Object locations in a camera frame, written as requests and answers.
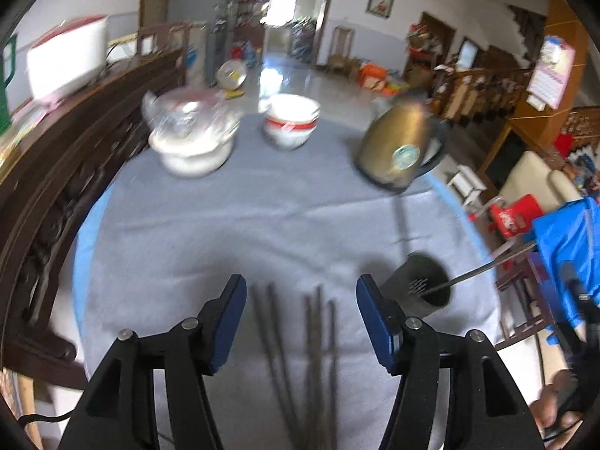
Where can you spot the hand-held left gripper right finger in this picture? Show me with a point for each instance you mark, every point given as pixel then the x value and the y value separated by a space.
pixel 375 328

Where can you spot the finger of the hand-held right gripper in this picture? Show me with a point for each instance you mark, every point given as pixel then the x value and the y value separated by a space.
pixel 562 234

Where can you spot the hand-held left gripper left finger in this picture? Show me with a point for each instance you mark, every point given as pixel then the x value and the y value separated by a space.
pixel 229 326

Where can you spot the grey metal chopstick holder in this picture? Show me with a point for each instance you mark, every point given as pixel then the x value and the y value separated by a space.
pixel 403 290

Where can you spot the dark metal chopstick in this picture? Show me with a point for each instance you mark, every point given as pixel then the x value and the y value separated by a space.
pixel 321 365
pixel 274 365
pixel 309 365
pixel 483 270
pixel 515 249
pixel 283 365

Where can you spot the person's right hand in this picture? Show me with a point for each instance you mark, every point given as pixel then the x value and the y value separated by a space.
pixel 548 408

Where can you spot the red plastic child chair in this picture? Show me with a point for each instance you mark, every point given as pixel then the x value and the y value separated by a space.
pixel 513 218

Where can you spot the beige sofa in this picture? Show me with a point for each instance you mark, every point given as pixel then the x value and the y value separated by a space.
pixel 529 173

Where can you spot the small white stool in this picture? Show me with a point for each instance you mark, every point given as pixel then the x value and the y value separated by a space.
pixel 466 183

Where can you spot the white plastic basin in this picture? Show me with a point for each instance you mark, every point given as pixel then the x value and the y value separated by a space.
pixel 192 161

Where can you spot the gold electric kettle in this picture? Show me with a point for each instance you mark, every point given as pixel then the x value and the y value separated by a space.
pixel 393 136

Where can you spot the white bowl red band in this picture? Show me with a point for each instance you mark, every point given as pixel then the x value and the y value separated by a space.
pixel 293 105
pixel 286 136

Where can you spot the clear plastic bag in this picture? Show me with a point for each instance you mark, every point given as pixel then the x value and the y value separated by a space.
pixel 192 112

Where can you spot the carved dark wooden sideboard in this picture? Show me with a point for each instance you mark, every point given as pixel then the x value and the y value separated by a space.
pixel 61 173

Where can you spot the orange box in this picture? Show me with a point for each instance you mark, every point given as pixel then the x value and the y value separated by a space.
pixel 374 75

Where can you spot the round metal pan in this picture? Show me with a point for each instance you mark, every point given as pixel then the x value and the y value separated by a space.
pixel 232 75

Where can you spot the light wooden chair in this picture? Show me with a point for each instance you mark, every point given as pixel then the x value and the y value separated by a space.
pixel 340 37

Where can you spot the brown wooden chair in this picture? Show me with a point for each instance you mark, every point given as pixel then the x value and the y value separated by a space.
pixel 140 40

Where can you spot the white rice cooker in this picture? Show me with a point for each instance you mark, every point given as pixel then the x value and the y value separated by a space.
pixel 65 63

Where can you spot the pink wall calendar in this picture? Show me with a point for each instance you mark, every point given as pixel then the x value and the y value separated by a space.
pixel 553 70

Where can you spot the framed wall picture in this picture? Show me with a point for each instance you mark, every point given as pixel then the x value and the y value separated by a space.
pixel 379 3

